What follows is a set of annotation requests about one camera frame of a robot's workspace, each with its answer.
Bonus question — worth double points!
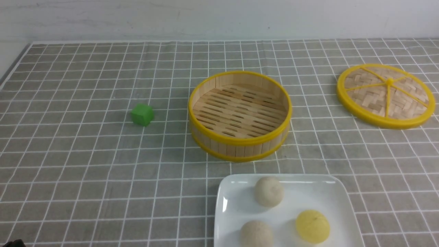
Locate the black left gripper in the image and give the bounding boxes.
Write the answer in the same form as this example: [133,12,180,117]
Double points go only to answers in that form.
[2,239,26,247]

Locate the white steamed bun front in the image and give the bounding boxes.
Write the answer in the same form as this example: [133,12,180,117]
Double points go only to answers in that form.
[240,220,274,247]

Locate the white steamed bun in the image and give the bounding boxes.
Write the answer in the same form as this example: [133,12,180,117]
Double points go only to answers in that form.
[240,220,274,247]
[254,177,284,208]

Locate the white steamed bun back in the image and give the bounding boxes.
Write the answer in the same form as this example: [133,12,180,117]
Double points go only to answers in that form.
[254,177,284,208]

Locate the yellow steamed bun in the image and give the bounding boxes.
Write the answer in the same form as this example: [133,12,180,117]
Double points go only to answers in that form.
[295,210,331,244]

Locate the white square plate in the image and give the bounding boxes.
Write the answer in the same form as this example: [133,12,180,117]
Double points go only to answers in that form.
[214,174,364,247]

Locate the grey checkered tablecloth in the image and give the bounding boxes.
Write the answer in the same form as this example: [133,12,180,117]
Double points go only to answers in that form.
[0,38,439,247]

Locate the green cube block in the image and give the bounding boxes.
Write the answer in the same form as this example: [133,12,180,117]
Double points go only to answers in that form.
[131,104,155,127]

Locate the bamboo steamer basket yellow rim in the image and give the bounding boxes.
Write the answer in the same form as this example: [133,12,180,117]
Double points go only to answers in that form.
[188,71,292,162]

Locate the bamboo steamer lid yellow rim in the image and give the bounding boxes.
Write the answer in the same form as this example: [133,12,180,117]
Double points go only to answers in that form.
[336,64,436,129]

